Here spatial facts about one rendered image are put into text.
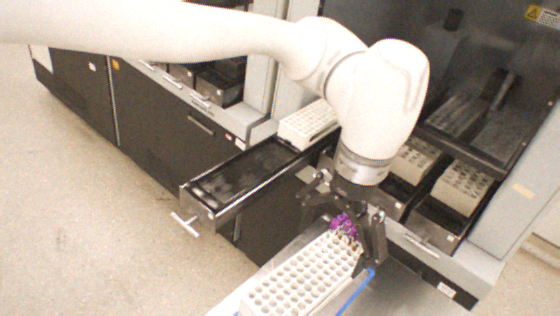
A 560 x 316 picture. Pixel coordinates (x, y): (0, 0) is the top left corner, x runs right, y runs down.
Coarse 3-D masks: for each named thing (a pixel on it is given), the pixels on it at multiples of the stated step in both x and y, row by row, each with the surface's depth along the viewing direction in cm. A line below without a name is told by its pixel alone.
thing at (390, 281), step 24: (312, 240) 95; (384, 264) 93; (240, 288) 83; (360, 288) 87; (384, 288) 88; (408, 288) 89; (432, 288) 90; (216, 312) 78; (336, 312) 82; (360, 312) 83; (384, 312) 83; (408, 312) 84; (432, 312) 85; (456, 312) 86
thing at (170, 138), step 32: (256, 0) 127; (288, 0) 123; (128, 64) 174; (256, 64) 138; (128, 96) 186; (160, 96) 168; (256, 96) 145; (128, 128) 199; (160, 128) 179; (192, 128) 163; (224, 128) 150; (160, 160) 192; (192, 160) 173; (224, 160) 158; (224, 224) 178
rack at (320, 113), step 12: (312, 108) 131; (324, 108) 131; (288, 120) 123; (300, 120) 125; (312, 120) 125; (324, 120) 126; (336, 120) 129; (288, 132) 121; (300, 132) 119; (312, 132) 120; (324, 132) 131; (300, 144) 120
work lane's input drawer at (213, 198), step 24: (264, 144) 123; (288, 144) 122; (312, 144) 124; (216, 168) 109; (240, 168) 113; (264, 168) 114; (288, 168) 116; (192, 192) 102; (216, 192) 104; (240, 192) 104; (264, 192) 111; (192, 216) 106; (216, 216) 98
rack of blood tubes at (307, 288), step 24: (336, 240) 89; (288, 264) 81; (312, 264) 82; (336, 264) 88; (264, 288) 76; (288, 288) 77; (312, 288) 78; (336, 288) 83; (240, 312) 77; (264, 312) 74; (288, 312) 73; (312, 312) 78
